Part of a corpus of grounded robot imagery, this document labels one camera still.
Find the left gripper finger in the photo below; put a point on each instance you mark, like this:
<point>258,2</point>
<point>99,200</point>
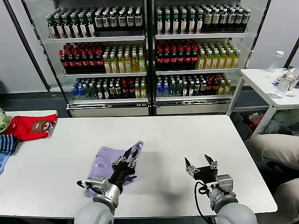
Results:
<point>135,161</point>
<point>122,159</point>

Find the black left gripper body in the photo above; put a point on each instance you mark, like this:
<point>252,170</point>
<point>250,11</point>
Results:
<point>123,173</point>

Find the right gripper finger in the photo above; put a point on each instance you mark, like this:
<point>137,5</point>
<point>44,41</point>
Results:
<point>213,164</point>
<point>192,170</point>

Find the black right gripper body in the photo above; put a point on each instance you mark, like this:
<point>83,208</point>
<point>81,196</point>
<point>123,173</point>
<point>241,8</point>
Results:
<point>206,173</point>

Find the purple t-shirt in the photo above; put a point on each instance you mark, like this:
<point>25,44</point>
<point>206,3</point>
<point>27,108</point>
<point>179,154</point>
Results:
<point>105,161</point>

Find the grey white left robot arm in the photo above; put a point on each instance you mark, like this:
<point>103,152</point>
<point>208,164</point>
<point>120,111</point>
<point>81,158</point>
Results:
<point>98,210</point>

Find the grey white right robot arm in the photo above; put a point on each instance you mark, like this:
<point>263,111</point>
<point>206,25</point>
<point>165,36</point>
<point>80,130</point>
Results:
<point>233,212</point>

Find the green clothes pile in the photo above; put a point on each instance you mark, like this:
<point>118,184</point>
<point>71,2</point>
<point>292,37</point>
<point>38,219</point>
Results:
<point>287,121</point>

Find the dark plastic crate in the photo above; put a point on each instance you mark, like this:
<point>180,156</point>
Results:
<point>240,127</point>

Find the glass beverage display cooler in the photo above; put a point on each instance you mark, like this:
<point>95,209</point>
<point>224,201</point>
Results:
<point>109,111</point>
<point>191,109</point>

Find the red cloth heap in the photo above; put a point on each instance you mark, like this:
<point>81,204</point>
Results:
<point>255,121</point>

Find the black chair seat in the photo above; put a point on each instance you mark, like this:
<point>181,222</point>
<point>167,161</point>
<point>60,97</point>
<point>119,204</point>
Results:
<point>273,173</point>

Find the white metal cooler shelf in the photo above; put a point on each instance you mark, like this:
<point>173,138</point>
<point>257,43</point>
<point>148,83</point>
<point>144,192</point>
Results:
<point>98,38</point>
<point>109,100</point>
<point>198,72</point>
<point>194,98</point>
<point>105,74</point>
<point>201,35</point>

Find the red cap cola bottle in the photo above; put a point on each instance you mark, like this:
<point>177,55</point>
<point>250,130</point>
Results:
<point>215,86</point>
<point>131,91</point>
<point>63,61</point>
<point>100,61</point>
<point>78,61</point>
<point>159,58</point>
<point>209,86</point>
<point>125,91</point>
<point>173,58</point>
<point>85,61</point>
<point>166,58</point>
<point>180,58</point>
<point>187,58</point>
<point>70,61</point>
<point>92,61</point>
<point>194,58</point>

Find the blue label water bottle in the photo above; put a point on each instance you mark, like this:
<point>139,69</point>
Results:
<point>75,92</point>
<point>81,92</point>
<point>165,89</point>
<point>159,89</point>

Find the person left leg beige trousers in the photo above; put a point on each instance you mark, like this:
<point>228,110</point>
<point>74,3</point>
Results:
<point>289,200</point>

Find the white side table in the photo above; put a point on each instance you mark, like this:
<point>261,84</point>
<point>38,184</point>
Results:
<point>261,79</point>

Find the red cartoon print t-shirt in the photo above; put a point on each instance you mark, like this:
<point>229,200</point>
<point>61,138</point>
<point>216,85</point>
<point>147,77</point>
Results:
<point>23,129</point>

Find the small white table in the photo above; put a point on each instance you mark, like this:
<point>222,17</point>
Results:
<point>30,113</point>

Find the small blue item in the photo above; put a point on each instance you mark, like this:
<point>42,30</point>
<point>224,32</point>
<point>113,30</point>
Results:
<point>276,81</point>

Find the blue striped garment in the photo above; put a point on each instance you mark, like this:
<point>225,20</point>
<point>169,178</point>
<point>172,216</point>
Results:
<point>7,143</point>

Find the clear glass jar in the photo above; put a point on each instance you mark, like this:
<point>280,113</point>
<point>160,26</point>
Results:
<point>294,80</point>

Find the clear bottle white cap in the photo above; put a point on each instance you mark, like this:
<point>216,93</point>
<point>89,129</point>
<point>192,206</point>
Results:
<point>275,63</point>

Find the light blue garment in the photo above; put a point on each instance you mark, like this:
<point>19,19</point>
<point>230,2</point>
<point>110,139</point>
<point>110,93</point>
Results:
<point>2,163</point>

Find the pale green garment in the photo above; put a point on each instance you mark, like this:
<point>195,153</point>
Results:
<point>3,123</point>

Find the black slanted pole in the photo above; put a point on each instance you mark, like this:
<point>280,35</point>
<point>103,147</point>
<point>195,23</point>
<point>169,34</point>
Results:
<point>292,53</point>
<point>37,66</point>

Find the dark bottle beige label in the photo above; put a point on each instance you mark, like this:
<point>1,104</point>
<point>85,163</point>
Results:
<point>207,19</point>
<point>215,19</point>

